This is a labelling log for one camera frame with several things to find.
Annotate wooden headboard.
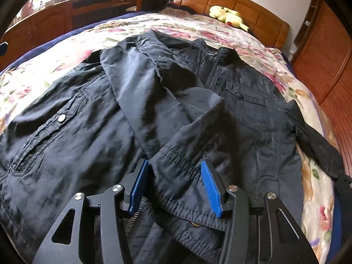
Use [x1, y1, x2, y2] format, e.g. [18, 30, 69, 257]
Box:
[176, 0, 290, 47]

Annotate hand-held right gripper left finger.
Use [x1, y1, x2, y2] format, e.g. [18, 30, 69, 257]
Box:
[32, 159, 150, 264]

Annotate black and blue cloth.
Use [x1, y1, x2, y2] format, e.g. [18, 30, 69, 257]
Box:
[331, 180, 352, 256]

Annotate black jacket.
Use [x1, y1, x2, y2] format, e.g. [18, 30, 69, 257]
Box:
[0, 28, 352, 264]

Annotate floral blanket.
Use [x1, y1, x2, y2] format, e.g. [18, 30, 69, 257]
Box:
[0, 12, 341, 264]

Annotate yellow plush toy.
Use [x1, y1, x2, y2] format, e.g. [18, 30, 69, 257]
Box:
[208, 5, 251, 31]

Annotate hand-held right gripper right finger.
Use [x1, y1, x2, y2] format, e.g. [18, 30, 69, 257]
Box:
[201, 159, 319, 264]

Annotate wooden dresser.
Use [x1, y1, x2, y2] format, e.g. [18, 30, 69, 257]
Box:
[0, 0, 141, 72]

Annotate wooden wardrobe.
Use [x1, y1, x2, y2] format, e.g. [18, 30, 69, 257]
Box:
[290, 0, 352, 171]

